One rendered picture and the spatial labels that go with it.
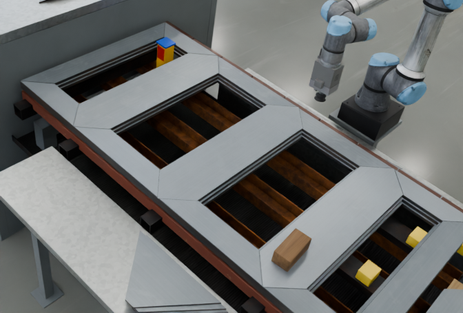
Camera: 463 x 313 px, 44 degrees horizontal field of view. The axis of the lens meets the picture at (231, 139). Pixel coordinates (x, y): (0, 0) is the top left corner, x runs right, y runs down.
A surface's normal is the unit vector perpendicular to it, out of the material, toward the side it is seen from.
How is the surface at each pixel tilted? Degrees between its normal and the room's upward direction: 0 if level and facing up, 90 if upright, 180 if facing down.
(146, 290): 0
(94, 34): 90
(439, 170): 0
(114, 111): 0
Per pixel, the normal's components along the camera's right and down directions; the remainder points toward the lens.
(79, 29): 0.73, 0.52
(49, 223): 0.13, -0.74
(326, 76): -0.65, 0.39
